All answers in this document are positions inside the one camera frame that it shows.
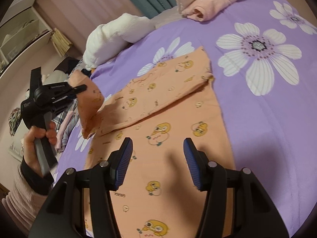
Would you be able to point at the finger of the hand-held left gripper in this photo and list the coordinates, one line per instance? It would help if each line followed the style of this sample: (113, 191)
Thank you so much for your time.
(74, 88)
(63, 100)

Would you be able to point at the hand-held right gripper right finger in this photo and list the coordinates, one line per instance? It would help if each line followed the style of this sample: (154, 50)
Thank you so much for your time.
(192, 163)

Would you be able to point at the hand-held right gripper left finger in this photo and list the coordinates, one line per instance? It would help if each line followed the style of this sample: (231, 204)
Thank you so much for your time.
(123, 162)

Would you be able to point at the orange cartoon print pants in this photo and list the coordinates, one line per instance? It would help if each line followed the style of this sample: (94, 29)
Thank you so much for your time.
(168, 119)

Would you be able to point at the person's left forearm pink sleeve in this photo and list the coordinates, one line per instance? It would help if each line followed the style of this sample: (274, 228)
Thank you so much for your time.
(23, 195)

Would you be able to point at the person's left hand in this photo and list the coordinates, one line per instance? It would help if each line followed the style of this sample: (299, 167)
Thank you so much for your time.
(31, 143)

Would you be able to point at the dark navy cloth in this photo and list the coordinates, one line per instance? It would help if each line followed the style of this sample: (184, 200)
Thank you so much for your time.
(86, 71)

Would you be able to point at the dark brown cushion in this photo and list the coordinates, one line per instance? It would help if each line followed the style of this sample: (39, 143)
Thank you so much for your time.
(65, 65)

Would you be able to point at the light pink cloth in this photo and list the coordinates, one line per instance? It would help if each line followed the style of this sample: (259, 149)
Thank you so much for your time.
(64, 133)

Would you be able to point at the beige ribbed hanging bundle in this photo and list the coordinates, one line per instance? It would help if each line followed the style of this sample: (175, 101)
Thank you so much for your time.
(60, 41)

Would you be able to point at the white shelf unit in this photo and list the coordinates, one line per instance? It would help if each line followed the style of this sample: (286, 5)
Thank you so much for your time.
(22, 44)

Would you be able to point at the purple floral bed sheet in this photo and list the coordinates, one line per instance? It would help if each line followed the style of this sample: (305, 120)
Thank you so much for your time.
(247, 129)

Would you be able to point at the white plush blanket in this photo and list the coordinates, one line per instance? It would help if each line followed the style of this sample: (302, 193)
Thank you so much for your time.
(116, 34)

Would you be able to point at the pink curtain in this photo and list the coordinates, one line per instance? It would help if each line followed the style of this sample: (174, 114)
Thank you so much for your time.
(86, 5)

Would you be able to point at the mauve bed pillow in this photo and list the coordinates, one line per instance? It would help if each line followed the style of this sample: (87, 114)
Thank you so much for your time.
(166, 17)

